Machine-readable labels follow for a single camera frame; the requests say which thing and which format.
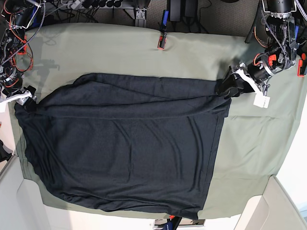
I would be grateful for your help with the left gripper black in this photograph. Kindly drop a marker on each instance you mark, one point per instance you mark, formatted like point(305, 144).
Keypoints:
point(232, 85)

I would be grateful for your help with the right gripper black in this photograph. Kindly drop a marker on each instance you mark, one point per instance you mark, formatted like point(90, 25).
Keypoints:
point(29, 102)

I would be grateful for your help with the dark long-sleeve T-shirt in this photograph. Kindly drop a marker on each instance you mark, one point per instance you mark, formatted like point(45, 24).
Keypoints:
point(120, 142)

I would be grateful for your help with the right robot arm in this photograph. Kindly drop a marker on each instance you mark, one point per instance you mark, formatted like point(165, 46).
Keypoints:
point(16, 55)

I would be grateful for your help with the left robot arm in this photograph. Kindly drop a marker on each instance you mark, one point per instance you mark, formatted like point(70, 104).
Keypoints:
point(280, 49)

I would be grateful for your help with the orange black clamp far left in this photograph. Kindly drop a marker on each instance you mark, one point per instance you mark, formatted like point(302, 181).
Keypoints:
point(21, 42)

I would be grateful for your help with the orange black clamp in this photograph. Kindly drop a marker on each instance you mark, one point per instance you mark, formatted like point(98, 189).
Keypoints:
point(21, 42)
point(172, 223)
point(162, 41)
point(302, 66)

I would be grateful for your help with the orange black clamp right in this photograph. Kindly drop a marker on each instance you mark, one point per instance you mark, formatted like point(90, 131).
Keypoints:
point(302, 66)

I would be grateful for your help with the orange black clamp centre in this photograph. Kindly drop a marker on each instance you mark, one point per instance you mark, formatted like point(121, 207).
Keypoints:
point(162, 41)

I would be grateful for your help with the beige plastic bin left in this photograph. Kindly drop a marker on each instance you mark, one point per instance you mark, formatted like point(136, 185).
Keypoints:
point(21, 205)

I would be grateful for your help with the beige plastic bin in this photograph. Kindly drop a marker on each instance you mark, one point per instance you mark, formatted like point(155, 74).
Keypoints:
point(273, 210)
point(21, 205)

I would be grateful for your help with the beige plastic bin right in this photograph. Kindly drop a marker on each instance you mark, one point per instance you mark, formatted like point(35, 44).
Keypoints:
point(273, 210)

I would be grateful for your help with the orange black clamp bottom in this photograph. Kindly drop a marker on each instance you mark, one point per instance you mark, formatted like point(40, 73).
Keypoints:
point(172, 223)

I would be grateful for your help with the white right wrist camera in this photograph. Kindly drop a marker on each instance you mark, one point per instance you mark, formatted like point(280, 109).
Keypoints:
point(4, 102)

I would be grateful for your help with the metal table bracket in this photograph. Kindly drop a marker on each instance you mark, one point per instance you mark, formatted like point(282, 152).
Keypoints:
point(140, 17)

